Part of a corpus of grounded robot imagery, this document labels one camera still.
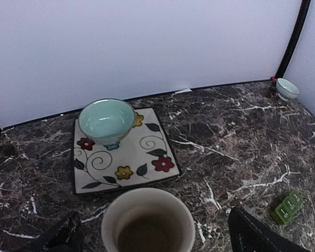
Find teal ceramic bowl on plate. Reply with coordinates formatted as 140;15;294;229
78;98;135;146

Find square floral ceramic plate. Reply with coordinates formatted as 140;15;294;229
72;108;182;195

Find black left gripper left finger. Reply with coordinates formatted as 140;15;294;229
39;211;84;251

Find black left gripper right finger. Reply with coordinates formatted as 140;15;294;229
228;207;308;252

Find small pale corner bowl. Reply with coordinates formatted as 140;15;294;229
276;78;300;101

